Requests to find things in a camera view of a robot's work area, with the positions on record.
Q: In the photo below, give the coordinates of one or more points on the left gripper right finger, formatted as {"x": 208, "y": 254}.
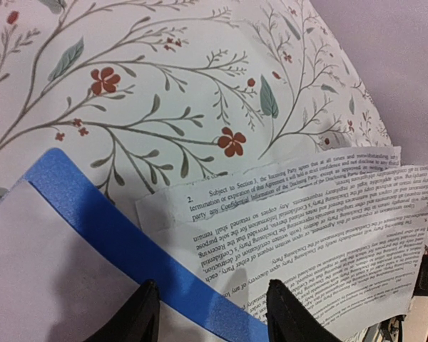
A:
{"x": 288, "y": 320}

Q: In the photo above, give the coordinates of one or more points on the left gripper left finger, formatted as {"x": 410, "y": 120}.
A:
{"x": 137, "y": 320}

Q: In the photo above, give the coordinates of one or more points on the blue ring binder folder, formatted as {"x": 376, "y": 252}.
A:
{"x": 117, "y": 239}

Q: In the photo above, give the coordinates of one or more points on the printed text paper sheet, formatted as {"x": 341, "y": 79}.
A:
{"x": 348, "y": 249}

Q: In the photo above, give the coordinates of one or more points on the floral patterned tablecloth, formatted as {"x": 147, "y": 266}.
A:
{"x": 142, "y": 95}

